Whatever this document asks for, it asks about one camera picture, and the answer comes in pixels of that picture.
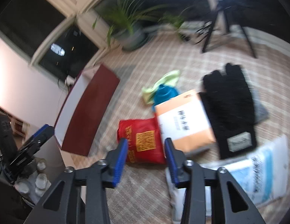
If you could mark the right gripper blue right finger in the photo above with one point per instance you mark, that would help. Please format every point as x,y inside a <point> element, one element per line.
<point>175,161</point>

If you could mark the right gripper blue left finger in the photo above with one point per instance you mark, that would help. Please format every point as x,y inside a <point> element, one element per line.
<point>116,160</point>

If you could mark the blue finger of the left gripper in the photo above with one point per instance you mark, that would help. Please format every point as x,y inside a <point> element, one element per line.
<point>41,136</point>

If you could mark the red snack bag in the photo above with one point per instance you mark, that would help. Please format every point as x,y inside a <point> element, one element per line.
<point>144,140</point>

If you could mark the orange white tissue pack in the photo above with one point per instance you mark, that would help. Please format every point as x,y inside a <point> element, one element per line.
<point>183,119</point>

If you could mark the blue collapsible funnel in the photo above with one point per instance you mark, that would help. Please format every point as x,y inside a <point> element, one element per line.
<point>163,93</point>

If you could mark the light green cloth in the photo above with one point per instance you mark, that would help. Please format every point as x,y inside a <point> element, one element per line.
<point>169,79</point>

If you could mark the blue white mask package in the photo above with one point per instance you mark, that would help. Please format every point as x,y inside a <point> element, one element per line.
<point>263,173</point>

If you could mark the left white gloved hand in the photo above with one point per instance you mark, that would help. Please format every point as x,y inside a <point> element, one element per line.
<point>34,186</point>

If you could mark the dark red storage box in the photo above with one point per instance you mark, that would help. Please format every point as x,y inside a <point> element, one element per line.
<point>84,108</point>

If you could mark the black knit glove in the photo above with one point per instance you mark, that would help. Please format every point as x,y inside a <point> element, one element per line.
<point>230,109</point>

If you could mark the small spider plant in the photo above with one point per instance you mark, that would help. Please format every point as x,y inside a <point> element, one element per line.
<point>176,21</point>

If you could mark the large potted plant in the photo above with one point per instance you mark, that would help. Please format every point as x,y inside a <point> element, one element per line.
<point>124,19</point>

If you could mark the black tripod stand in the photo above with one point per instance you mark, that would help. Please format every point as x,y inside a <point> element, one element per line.
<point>230,11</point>

